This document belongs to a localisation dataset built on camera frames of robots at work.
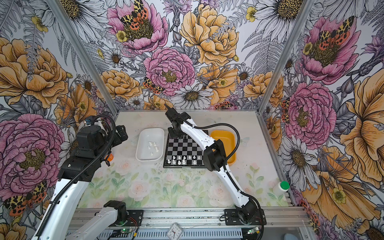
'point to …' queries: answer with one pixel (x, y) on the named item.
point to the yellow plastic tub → (227, 138)
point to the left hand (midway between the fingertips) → (116, 136)
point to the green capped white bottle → (281, 188)
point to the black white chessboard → (184, 152)
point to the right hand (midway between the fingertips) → (176, 138)
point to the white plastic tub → (150, 144)
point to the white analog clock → (174, 232)
